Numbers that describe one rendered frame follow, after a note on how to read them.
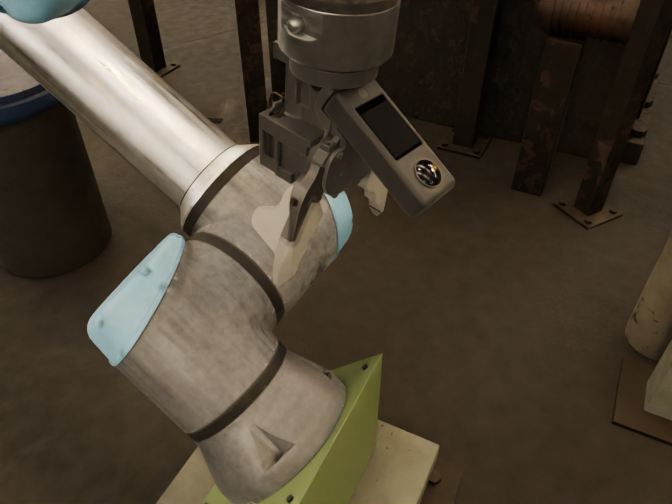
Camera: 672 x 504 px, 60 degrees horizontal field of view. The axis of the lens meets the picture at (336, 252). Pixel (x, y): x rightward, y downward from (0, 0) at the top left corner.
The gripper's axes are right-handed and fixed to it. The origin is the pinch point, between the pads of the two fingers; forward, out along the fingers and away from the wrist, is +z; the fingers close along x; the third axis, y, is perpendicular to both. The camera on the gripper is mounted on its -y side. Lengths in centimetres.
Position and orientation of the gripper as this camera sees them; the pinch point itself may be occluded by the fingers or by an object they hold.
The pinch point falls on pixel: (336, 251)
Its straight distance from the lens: 58.4
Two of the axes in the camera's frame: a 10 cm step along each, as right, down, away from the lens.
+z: -0.7, 7.3, 6.8
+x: -6.6, 4.8, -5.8
